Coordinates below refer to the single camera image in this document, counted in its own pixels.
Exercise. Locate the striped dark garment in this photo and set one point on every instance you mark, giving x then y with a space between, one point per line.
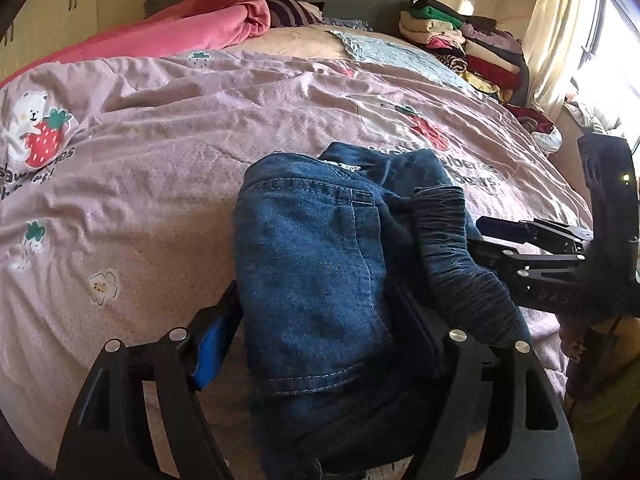
293 13

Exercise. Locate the pink strawberry bear quilt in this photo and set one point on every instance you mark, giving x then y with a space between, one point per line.
125 230

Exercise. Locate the person's right hand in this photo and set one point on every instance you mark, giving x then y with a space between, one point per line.
576 341

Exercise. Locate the window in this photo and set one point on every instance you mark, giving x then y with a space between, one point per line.
608 79

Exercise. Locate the cream curtain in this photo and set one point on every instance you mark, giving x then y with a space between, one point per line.
555 36

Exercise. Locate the cream wardrobe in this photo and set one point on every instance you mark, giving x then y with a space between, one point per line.
46 26

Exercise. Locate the blue denim pants lace hem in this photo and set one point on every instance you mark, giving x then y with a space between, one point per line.
317 243

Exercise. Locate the clutter on window sill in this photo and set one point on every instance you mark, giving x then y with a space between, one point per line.
594 117

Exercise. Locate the pink blanket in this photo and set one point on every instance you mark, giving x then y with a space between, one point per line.
185 26

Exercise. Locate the stack of folded clothes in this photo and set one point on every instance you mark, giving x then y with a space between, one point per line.
489 59

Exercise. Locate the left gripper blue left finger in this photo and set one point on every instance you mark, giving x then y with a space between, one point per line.
213 330

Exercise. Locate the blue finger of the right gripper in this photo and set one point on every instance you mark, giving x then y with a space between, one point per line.
512 231
496 257

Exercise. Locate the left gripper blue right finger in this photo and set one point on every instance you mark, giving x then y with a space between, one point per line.
417 341

